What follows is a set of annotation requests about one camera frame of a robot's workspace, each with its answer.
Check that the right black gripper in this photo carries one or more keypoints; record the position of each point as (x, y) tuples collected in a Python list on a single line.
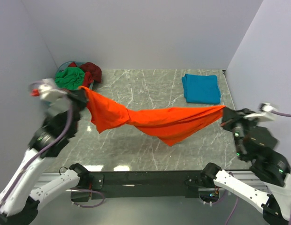
[(229, 115)]

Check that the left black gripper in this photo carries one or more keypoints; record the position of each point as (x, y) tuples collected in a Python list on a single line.
[(81, 96)]

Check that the orange t shirt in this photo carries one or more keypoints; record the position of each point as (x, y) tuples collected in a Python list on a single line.
[(171, 125)]

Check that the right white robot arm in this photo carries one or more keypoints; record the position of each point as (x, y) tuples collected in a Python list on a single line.
[(255, 144)]

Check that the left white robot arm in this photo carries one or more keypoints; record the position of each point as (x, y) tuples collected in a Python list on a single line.
[(20, 201)]

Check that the green t shirt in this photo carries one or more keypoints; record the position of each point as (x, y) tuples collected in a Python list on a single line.
[(71, 78)]

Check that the folded blue t shirt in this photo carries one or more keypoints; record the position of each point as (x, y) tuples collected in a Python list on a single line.
[(201, 89)]

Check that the blue plastic basket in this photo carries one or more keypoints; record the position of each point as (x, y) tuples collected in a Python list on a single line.
[(64, 66)]

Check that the dark red t shirt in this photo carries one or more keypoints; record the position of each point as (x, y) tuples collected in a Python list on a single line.
[(92, 73)]

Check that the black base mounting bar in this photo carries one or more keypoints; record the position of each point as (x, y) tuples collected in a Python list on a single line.
[(148, 183)]

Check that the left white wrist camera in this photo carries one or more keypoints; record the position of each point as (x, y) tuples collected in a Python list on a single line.
[(46, 90)]

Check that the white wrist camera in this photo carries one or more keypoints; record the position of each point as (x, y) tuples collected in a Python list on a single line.
[(46, 90), (266, 113)]

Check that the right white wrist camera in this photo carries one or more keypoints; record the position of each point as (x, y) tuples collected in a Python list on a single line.
[(266, 113)]

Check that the aluminium frame rail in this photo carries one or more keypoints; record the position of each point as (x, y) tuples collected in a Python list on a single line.
[(148, 198)]

